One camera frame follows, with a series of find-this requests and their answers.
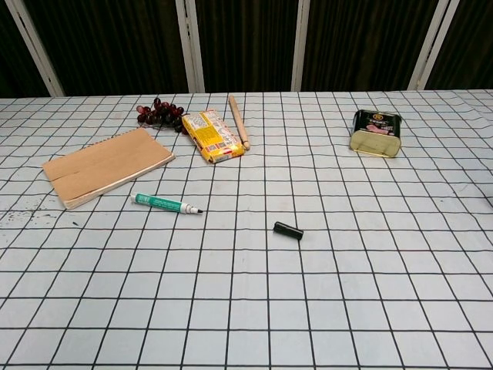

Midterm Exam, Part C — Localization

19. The brown kraft spiral notebook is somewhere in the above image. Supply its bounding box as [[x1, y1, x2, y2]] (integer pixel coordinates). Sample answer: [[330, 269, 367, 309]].
[[41, 127, 176, 211]]

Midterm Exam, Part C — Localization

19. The wooden rolling pin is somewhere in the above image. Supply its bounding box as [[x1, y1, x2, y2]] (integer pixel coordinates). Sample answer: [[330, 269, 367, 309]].
[[227, 95, 251, 150]]

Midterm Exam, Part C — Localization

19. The yellow snack packet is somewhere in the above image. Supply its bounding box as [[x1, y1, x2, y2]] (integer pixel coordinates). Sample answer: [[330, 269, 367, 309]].
[[180, 109, 247, 165]]

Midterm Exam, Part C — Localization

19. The white green marker pen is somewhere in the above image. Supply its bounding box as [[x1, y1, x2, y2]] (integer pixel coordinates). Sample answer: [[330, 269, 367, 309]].
[[129, 193, 204, 216]]

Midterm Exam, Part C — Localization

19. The black gold luncheon meat can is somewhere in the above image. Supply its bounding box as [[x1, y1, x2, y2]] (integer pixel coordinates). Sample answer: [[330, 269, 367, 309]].
[[349, 109, 403, 158]]

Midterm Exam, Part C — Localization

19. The dark red grape bunch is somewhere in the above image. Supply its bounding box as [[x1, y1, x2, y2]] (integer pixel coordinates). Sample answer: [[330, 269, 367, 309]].
[[136, 97, 189, 135]]

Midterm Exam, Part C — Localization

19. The white metal frame post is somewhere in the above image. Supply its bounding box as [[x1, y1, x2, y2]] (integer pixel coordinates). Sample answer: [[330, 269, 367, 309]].
[[5, 0, 65, 97], [175, 0, 206, 93], [290, 0, 311, 93], [407, 0, 461, 91]]

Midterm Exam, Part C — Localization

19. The black marker cap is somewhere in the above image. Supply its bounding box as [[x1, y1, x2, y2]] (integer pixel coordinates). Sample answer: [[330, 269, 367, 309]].
[[273, 220, 304, 241]]

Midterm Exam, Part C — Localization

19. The white black checked tablecloth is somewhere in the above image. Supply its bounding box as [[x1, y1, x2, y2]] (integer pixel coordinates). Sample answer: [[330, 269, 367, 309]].
[[0, 89, 493, 370]]

